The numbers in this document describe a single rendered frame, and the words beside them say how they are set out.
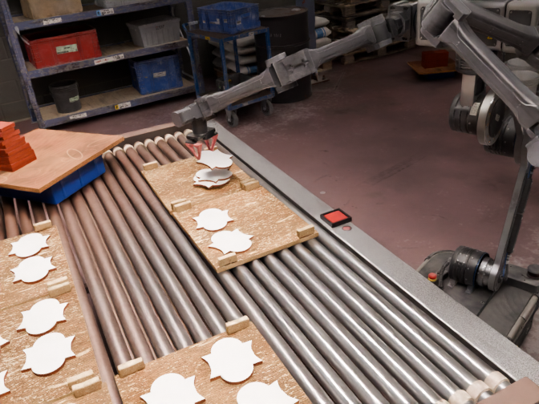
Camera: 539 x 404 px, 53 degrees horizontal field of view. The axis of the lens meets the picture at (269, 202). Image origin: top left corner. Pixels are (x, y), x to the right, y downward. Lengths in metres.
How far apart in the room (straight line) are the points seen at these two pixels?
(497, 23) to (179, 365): 1.18
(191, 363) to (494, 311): 1.57
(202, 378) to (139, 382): 0.14
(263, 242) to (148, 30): 4.64
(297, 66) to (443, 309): 0.81
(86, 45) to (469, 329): 5.11
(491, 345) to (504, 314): 1.17
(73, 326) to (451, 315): 0.97
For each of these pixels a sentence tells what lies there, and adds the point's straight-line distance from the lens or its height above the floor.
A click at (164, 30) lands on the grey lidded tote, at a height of 0.78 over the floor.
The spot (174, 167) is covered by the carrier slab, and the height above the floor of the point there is 0.94.
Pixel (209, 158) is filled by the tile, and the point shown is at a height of 1.03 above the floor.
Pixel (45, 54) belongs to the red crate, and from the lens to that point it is 5.91.
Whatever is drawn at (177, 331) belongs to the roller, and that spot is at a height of 0.92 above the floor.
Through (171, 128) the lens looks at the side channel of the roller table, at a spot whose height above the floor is 0.94.
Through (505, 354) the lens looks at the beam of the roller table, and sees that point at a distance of 1.39.
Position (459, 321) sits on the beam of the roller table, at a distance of 1.45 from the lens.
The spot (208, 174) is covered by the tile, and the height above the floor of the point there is 0.96.
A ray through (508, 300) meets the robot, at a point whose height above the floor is 0.24.
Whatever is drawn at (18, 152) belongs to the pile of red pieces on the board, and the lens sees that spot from 2.32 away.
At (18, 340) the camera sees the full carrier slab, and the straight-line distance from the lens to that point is 1.57.
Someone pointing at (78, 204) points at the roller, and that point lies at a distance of 2.20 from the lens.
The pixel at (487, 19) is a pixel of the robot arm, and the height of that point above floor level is 1.54.
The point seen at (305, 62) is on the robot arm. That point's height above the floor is 1.43.
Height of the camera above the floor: 1.85
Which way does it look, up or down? 28 degrees down
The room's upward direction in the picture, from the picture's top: 6 degrees counter-clockwise
